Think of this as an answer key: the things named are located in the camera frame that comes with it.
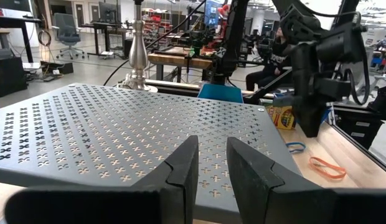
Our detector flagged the long black arm cable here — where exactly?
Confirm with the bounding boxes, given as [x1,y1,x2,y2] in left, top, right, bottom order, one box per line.
[102,0,208,86]

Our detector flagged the Crayola crayon box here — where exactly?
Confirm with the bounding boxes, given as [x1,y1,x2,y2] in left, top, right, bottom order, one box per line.
[266,105,297,131]

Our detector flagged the orange rubber band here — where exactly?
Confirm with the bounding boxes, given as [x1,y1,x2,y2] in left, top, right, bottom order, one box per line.
[309,156,347,180]

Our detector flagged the blue perforated plastic basket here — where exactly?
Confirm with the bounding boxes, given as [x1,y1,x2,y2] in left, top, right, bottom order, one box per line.
[272,93,332,125]

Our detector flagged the coiled black cable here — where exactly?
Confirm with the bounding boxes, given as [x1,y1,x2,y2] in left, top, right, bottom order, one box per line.
[37,29,53,47]

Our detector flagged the silver lamp with white shade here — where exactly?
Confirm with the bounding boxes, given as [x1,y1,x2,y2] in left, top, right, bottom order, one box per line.
[118,0,159,93]

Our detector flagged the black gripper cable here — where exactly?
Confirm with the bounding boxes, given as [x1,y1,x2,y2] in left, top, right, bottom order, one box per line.
[345,27,371,106]

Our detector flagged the black floor box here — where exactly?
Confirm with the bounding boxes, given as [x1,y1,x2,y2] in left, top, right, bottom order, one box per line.
[40,60,75,75]

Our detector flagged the grey perforated metal shelf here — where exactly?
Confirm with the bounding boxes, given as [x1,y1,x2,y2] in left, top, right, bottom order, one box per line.
[0,82,301,224]

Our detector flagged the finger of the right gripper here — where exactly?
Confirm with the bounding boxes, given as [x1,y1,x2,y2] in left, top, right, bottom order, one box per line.
[291,42,327,138]

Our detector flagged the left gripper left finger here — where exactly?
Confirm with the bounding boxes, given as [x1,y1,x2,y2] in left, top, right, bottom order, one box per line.
[4,135,199,224]

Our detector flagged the black drawer unit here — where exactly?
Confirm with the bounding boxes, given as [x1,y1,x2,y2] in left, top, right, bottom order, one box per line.
[332,105,384,151]

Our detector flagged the black desk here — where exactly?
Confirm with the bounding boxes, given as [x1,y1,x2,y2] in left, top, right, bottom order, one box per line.
[0,15,43,63]
[82,21,131,60]

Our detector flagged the grey office chair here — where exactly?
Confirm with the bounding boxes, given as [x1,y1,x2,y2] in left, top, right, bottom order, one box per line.
[52,12,87,60]

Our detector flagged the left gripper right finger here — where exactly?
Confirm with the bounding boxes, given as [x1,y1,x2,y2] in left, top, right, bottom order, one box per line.
[226,136,386,224]

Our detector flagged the red parts shelving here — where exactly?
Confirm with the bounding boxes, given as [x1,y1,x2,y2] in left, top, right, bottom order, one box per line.
[142,8,174,47]

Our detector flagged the person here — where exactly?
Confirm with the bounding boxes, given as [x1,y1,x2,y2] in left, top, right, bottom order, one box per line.
[245,26,293,91]

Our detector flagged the teal plastic bin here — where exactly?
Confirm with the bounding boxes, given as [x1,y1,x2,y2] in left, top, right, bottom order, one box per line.
[197,83,244,104]

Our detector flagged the wooden workbench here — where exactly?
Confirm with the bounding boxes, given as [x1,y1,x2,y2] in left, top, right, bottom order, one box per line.
[148,46,214,82]

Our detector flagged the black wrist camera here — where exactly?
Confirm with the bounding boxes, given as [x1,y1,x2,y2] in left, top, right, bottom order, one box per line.
[314,77,352,101]

